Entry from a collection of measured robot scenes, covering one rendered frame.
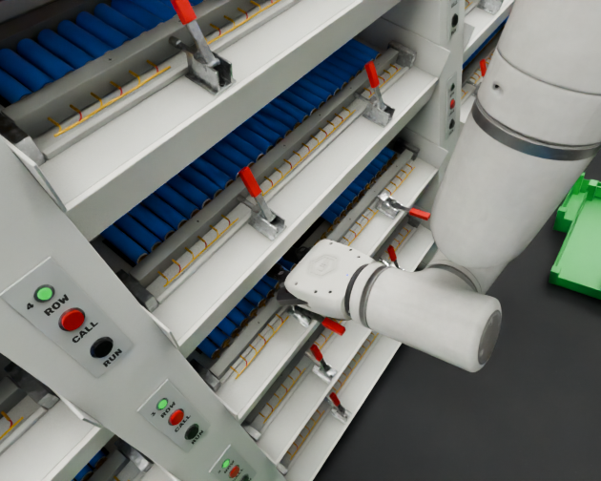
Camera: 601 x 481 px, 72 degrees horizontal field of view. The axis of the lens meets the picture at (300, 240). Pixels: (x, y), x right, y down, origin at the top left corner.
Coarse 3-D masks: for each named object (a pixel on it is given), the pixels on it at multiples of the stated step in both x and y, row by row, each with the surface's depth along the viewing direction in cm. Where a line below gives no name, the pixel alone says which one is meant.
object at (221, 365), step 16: (400, 160) 81; (384, 176) 79; (368, 192) 76; (352, 208) 74; (368, 208) 76; (352, 224) 73; (336, 240) 70; (352, 240) 72; (272, 304) 63; (256, 320) 62; (240, 336) 60; (256, 336) 62; (272, 336) 62; (224, 352) 59; (240, 352) 60; (256, 352) 61; (224, 368) 58
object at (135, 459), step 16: (112, 448) 54; (128, 448) 51; (96, 464) 51; (112, 464) 51; (128, 464) 53; (144, 464) 51; (80, 480) 50; (96, 480) 50; (112, 480) 51; (128, 480) 51; (144, 480) 52; (160, 480) 52; (176, 480) 48
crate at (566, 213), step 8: (584, 176) 130; (576, 184) 132; (584, 184) 132; (600, 184) 129; (576, 192) 134; (584, 192) 134; (568, 200) 132; (576, 200) 132; (560, 208) 122; (568, 208) 131; (576, 208) 130; (560, 216) 122; (568, 216) 129; (560, 224) 124; (568, 224) 123
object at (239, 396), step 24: (408, 144) 83; (432, 144) 81; (408, 168) 84; (432, 168) 84; (408, 192) 80; (384, 216) 77; (312, 240) 73; (360, 240) 74; (384, 240) 78; (264, 336) 63; (288, 336) 63; (192, 360) 58; (216, 360) 61; (264, 360) 61; (288, 360) 63; (216, 384) 56; (240, 384) 59; (264, 384) 59; (240, 408) 57
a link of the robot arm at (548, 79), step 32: (544, 0) 23; (576, 0) 21; (512, 32) 25; (544, 32) 23; (576, 32) 22; (512, 64) 25; (544, 64) 24; (576, 64) 23; (480, 96) 29; (512, 96) 26; (544, 96) 25; (576, 96) 24; (512, 128) 27; (544, 128) 26; (576, 128) 25
